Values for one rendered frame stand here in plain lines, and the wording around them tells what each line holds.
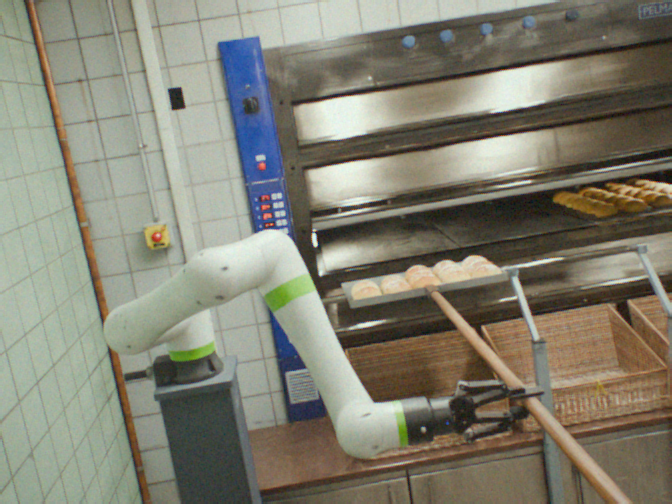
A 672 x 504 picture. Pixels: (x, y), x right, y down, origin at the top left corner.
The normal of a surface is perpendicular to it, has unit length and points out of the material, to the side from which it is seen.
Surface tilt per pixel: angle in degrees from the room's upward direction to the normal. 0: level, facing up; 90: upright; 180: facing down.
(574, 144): 70
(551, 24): 90
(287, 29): 90
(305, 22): 90
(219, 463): 90
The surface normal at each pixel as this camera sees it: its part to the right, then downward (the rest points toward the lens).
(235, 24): 0.07, 0.18
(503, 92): 0.01, -0.16
